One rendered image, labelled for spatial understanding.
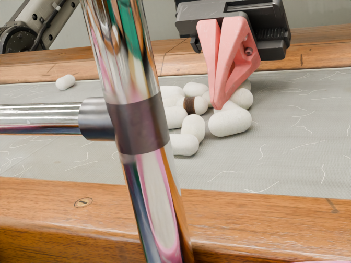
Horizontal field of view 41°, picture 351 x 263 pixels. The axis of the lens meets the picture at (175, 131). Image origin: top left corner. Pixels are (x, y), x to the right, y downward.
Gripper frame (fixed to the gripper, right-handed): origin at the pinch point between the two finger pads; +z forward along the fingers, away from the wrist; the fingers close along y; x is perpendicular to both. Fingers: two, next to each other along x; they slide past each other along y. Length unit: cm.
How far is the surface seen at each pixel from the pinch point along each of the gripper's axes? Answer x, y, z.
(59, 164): -3.1, -12.2, 8.8
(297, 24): 151, -33, -142
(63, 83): 7.9, -26.2, -7.8
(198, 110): 2.4, -2.7, -0.1
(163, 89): 3.4, -8.0, -3.4
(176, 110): -0.1, -3.7, 1.4
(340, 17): 151, -12, -144
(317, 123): 2.0, 8.7, 1.4
